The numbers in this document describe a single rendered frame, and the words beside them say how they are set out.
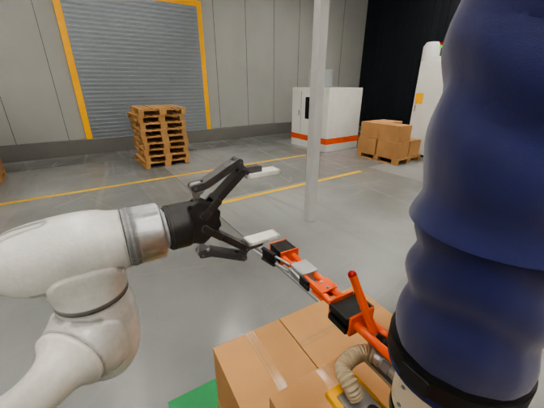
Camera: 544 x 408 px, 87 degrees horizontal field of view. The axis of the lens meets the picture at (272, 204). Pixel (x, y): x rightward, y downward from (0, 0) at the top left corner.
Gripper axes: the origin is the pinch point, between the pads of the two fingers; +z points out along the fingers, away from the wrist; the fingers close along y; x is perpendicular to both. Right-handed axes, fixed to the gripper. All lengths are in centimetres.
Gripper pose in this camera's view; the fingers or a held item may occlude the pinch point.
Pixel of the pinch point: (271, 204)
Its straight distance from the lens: 56.0
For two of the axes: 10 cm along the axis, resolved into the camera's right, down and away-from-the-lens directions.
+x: 5.1, 3.3, -7.9
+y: 0.0, 9.2, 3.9
